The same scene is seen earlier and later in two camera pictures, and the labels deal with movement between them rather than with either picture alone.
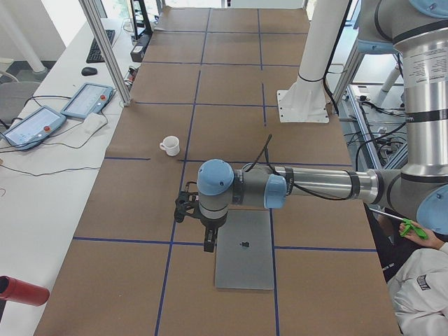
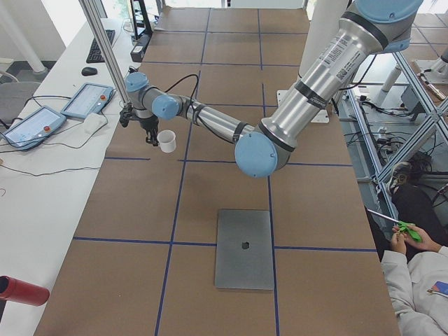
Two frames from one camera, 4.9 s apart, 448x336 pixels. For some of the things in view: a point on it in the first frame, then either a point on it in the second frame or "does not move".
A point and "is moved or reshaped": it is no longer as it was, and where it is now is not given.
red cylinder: (11, 289) does not move
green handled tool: (417, 229) to (403, 227)
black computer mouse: (88, 71) does not move
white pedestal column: (306, 101) does not move
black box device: (138, 50) does not move
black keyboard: (94, 55) does not move
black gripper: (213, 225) to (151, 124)
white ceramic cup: (171, 143) is moved or reshaped
